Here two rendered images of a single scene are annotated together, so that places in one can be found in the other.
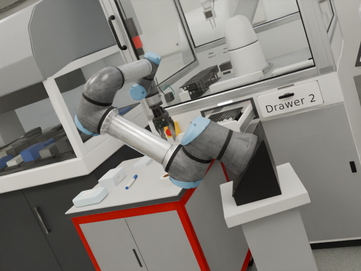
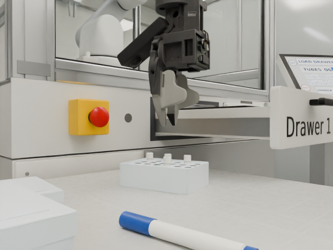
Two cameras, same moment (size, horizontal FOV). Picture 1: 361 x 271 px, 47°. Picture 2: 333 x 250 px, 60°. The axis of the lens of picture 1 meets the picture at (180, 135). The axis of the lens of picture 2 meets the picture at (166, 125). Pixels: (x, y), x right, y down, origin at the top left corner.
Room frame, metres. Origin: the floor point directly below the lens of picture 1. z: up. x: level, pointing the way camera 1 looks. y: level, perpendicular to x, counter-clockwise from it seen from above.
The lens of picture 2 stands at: (1.87, 0.54, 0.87)
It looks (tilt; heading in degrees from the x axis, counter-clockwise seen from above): 1 degrees down; 288
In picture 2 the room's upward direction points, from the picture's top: straight up
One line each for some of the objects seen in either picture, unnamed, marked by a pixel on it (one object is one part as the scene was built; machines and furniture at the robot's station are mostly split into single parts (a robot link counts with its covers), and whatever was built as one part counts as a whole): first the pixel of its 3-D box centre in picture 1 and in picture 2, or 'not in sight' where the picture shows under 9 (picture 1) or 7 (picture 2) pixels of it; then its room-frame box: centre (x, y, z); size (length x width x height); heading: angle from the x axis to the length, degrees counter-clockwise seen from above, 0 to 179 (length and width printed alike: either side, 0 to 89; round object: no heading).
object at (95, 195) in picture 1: (90, 197); not in sight; (1.91, 0.51, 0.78); 0.15 x 0.10 x 0.04; 64
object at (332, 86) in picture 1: (255, 86); (110, 120); (2.48, -0.53, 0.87); 1.02 x 0.95 x 0.14; 62
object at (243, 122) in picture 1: (223, 124); (223, 122); (1.97, -0.21, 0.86); 0.40 x 0.26 x 0.06; 152
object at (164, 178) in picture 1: (168, 179); not in sight; (1.75, 0.12, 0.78); 0.07 x 0.07 x 0.04
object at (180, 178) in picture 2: not in sight; (164, 173); (2.03, 0.09, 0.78); 0.12 x 0.08 x 0.04; 170
